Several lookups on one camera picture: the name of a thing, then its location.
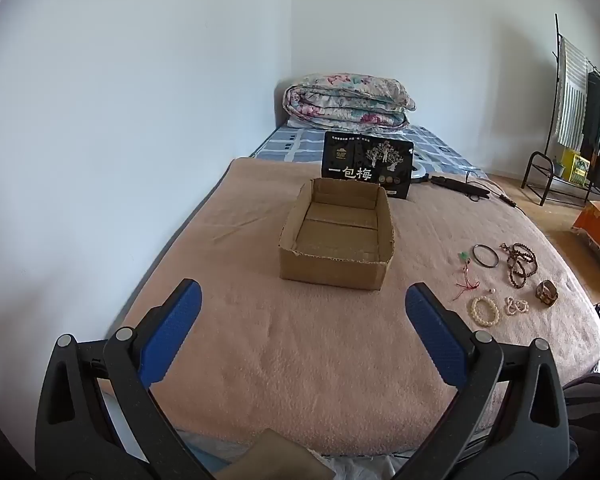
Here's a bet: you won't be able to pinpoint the brown cardboard piece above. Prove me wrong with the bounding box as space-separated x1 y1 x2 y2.
215 427 336 480

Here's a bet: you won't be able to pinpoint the brown leather cuff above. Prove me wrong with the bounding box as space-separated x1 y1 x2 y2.
536 281 559 307

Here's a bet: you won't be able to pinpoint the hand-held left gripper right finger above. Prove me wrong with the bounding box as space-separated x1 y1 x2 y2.
392 282 573 480

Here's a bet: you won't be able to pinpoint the black metal clothes rack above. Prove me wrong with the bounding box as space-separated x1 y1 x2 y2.
522 14 600 206

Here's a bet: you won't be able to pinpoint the yellow green box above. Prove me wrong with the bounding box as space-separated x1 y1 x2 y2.
560 149 592 186

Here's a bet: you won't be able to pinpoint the white ring light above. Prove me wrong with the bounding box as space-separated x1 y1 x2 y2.
410 156 434 184

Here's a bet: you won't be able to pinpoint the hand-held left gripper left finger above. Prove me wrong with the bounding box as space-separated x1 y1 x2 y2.
34 278 216 480

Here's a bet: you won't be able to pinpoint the folded floral quilt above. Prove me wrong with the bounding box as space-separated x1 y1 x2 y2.
282 73 417 133

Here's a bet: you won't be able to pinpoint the red string green bead ornament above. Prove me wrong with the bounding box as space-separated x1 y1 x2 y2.
452 251 481 303

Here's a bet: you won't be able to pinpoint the person's dark clothing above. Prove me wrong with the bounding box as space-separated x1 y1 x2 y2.
562 372 600 480

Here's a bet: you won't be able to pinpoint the pink fleece blanket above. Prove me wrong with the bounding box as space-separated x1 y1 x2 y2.
122 157 600 458

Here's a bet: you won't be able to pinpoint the orange cloth covered table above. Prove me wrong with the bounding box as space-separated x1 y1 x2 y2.
571 200 600 306

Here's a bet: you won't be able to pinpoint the black cable with remote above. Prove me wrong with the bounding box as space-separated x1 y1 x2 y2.
465 167 526 211

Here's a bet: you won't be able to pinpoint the large white bead bracelet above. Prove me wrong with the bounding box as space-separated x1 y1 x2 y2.
470 296 502 328

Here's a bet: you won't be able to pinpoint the blue checkered bed sheet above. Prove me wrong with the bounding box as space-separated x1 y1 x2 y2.
250 125 488 181

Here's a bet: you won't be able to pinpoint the brown bead necklace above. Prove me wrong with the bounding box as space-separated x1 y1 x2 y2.
500 242 538 290

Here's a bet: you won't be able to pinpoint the striped hanging cloth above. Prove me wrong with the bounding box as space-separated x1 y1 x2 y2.
554 37 590 146

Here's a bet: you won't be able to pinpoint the black snack bag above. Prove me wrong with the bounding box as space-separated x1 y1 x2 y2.
321 131 414 200

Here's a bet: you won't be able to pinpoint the dark blue bangle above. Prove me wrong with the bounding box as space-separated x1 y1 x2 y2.
472 243 501 268

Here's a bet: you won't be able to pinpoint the dark hanging clothes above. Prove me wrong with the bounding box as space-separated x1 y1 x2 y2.
580 71 600 188

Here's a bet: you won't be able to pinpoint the cardboard box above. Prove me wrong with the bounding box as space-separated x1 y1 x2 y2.
278 177 396 292

